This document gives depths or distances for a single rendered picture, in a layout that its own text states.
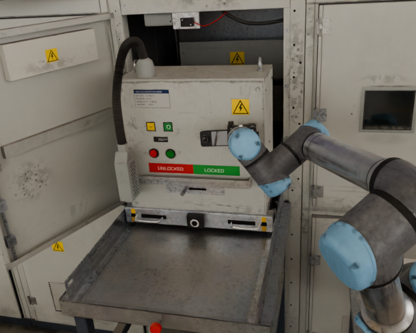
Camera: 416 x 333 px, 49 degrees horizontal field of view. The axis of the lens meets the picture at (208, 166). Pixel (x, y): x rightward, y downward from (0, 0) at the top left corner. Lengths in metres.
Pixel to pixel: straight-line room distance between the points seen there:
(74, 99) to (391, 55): 1.08
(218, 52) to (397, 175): 1.56
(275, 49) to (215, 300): 1.31
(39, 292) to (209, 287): 1.31
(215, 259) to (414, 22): 0.97
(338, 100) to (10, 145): 1.09
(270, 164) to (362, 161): 0.26
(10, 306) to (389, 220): 2.22
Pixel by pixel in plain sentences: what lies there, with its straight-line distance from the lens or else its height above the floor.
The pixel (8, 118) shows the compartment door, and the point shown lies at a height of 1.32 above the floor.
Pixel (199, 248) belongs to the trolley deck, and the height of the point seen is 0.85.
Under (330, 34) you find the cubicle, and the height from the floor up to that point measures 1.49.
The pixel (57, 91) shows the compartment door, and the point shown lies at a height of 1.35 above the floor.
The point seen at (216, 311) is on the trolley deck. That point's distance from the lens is 1.32.
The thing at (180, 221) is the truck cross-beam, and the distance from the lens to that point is 1.65.
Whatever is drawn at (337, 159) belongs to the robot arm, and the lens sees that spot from 1.03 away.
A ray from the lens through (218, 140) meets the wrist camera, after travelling 1.30.
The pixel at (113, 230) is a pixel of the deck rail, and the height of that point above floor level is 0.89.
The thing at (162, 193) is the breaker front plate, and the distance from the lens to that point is 1.63.
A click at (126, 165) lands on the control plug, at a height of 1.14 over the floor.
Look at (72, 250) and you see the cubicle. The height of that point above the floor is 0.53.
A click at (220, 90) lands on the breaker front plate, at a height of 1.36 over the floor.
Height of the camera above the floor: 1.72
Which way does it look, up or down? 24 degrees down
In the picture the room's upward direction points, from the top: 4 degrees counter-clockwise
